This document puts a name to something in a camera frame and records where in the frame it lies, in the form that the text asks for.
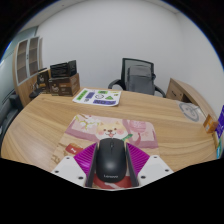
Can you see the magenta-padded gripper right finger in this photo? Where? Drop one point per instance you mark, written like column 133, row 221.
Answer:
column 155, row 168

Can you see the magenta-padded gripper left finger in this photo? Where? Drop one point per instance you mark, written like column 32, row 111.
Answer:
column 66, row 170

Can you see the black computer mouse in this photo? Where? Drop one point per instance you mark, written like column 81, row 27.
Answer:
column 111, row 160

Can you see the cartoon dog print mouse pad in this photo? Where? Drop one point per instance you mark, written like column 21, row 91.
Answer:
column 110, row 128

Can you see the orange cardboard box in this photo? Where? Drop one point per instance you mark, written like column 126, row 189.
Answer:
column 210, row 124

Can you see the green and purple sticker sheet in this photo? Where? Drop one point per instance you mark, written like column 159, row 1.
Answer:
column 96, row 97

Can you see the black leather armchair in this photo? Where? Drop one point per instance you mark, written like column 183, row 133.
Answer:
column 8, row 115

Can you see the purple card package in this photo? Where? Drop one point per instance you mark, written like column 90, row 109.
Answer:
column 220, row 121

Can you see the black swivel chair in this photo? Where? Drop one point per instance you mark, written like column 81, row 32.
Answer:
column 38, row 94

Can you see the large dark brown box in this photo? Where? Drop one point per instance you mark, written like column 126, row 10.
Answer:
column 65, row 86

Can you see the grey backpack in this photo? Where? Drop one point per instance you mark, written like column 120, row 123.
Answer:
column 140, row 80

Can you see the black mesh office chair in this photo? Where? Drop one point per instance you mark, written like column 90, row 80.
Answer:
column 116, row 83

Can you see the small dark brown box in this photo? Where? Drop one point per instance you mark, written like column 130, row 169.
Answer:
column 43, row 79

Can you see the black box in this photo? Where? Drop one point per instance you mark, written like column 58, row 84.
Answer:
column 63, row 69

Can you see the wooden shelf unit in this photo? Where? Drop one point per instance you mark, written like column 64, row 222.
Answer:
column 25, row 63

